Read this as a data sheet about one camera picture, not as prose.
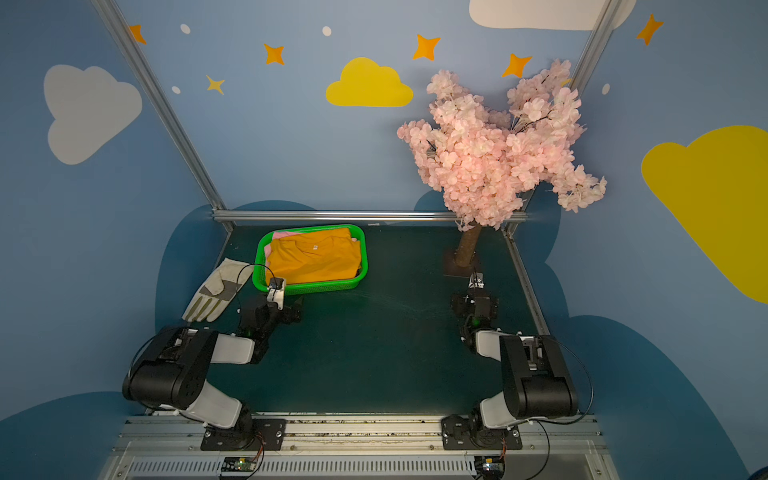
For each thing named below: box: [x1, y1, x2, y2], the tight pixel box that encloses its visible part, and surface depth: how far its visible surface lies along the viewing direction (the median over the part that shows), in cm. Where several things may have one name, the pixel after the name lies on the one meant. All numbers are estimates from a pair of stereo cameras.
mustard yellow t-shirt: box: [266, 228, 362, 284], surface depth 105 cm
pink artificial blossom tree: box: [397, 60, 607, 277], surface depth 69 cm
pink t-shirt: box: [264, 231, 358, 263], surface depth 107 cm
